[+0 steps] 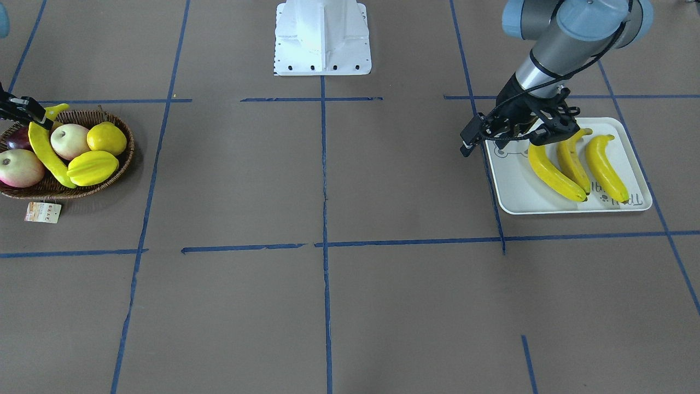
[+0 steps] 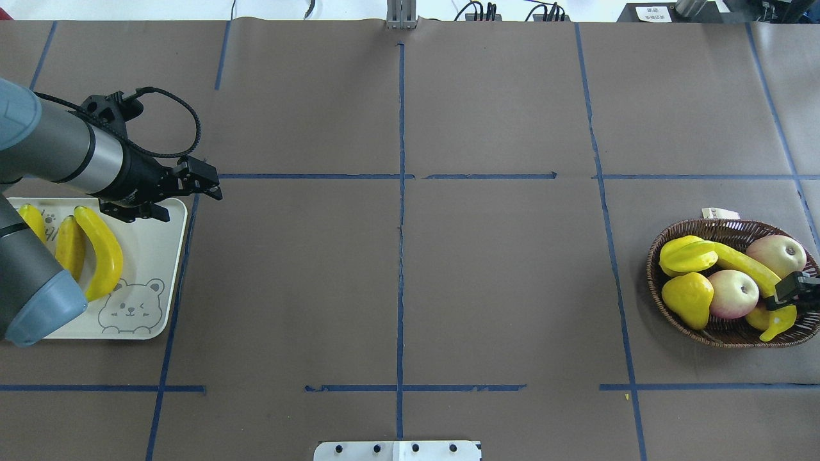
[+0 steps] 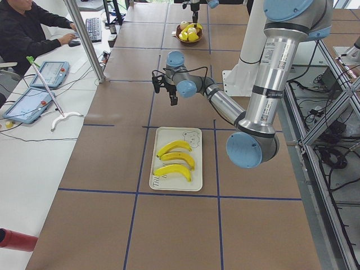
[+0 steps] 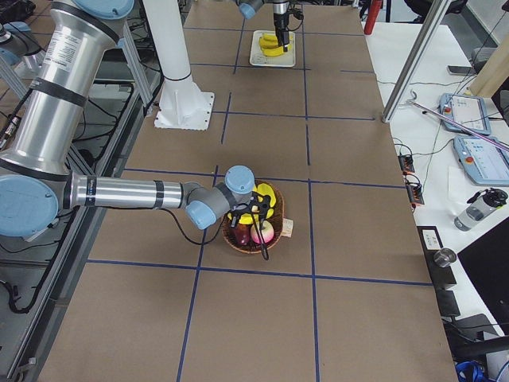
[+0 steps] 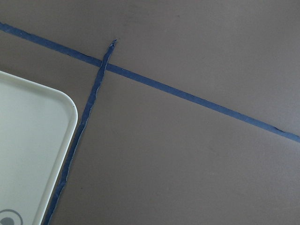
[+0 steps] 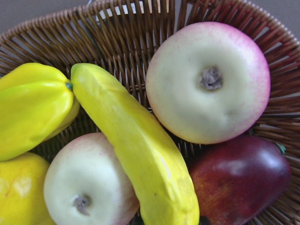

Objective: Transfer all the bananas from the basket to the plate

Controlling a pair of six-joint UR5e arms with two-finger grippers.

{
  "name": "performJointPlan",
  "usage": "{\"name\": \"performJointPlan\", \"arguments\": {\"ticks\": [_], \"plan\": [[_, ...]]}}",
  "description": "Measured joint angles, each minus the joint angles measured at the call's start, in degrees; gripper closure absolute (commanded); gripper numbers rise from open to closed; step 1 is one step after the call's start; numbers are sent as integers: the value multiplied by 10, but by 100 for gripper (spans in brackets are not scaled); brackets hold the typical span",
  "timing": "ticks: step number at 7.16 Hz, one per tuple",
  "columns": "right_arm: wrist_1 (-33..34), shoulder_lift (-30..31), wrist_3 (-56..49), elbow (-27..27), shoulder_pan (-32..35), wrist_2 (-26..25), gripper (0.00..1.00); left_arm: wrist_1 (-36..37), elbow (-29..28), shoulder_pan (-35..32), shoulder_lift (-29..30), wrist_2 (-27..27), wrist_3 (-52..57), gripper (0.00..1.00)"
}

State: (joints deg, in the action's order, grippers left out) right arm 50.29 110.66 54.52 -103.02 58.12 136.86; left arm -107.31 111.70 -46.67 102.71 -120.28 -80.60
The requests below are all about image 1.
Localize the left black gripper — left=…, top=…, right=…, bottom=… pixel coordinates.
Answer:
left=460, top=74, right=553, bottom=158

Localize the yellow banana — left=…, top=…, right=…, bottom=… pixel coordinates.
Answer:
left=557, top=128, right=593, bottom=195
left=28, top=121, right=77, bottom=189
left=528, top=144, right=587, bottom=202
left=585, top=134, right=630, bottom=204

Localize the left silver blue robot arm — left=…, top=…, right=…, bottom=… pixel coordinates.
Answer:
left=460, top=1, right=654, bottom=157

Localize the brown wicker basket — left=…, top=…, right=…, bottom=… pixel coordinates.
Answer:
left=1, top=109, right=137, bottom=200

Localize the dark red mango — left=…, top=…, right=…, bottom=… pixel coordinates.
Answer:
left=5, top=126, right=33, bottom=150

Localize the white rectangular bear tray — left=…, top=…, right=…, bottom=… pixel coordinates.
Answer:
left=482, top=117, right=653, bottom=215

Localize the yellow lemon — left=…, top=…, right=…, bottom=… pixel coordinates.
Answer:
left=86, top=121, right=127, bottom=155

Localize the yellow starfruit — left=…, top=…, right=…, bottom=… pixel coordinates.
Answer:
left=67, top=150, right=119, bottom=187

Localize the paper price tag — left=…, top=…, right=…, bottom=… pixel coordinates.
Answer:
left=24, top=201, right=62, bottom=224

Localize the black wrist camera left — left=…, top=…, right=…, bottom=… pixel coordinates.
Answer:
left=540, top=85, right=580, bottom=143

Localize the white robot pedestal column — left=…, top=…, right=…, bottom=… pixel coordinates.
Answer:
left=273, top=1, right=372, bottom=76

